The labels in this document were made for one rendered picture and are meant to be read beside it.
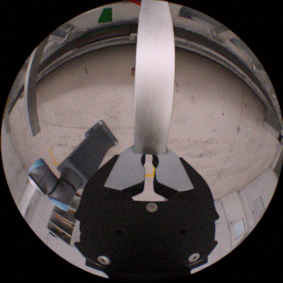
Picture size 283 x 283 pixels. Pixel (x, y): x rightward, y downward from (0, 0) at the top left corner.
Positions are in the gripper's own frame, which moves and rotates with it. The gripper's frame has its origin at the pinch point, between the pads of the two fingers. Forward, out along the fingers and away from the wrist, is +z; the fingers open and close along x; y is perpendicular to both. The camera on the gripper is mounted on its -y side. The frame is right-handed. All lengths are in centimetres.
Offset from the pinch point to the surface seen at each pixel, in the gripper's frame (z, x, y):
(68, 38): 11.5, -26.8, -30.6
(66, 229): -29, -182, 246
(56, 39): 6.8, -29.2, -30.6
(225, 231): -37, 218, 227
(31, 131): -2.5, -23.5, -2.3
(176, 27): 12.6, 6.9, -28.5
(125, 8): 4.9, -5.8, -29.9
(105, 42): 65, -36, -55
